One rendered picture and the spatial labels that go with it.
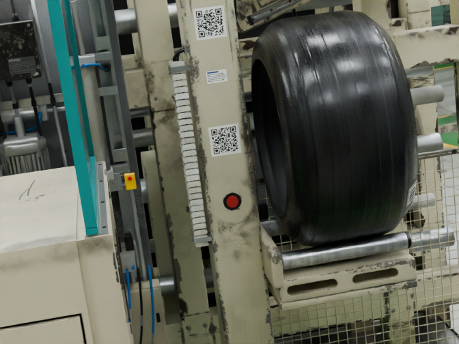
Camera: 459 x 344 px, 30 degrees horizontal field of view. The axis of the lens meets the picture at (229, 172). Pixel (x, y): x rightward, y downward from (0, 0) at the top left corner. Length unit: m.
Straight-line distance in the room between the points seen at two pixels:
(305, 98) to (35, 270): 0.87
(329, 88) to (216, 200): 0.42
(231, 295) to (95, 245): 0.96
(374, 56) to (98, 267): 0.97
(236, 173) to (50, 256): 0.91
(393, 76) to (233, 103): 0.39
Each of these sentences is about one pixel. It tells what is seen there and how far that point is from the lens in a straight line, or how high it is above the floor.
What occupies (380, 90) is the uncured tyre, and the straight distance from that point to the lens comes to 2.01.
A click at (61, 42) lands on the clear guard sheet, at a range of 1.27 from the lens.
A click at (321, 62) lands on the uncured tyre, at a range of 2.01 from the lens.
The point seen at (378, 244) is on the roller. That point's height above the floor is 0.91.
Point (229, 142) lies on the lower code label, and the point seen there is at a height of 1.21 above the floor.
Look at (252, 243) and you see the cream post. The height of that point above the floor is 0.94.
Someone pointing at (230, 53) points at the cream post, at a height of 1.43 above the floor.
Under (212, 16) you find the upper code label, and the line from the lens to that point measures 2.09.
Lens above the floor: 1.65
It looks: 14 degrees down
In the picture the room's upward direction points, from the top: 7 degrees counter-clockwise
